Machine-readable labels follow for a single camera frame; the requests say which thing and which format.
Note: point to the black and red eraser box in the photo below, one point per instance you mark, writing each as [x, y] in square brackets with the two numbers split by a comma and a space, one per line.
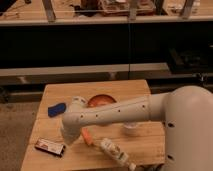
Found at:
[49, 146]

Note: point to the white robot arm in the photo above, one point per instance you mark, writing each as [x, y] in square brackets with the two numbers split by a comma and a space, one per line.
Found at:
[187, 113]

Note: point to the blue sponge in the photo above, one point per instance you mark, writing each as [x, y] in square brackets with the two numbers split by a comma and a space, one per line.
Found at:
[56, 109]

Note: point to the orange carrot toy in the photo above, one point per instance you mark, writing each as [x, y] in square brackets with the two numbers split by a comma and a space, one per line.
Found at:
[87, 137]

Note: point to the wooden shelf rack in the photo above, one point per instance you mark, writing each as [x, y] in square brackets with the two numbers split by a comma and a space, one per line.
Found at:
[74, 12]

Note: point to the clear plastic bottle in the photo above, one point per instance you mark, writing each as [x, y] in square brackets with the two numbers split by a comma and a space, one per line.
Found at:
[113, 151]

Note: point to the orange bowl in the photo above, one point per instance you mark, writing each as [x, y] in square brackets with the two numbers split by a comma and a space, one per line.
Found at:
[101, 99]

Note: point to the clear plastic cup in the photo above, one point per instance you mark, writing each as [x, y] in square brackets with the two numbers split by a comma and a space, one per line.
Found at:
[130, 127]

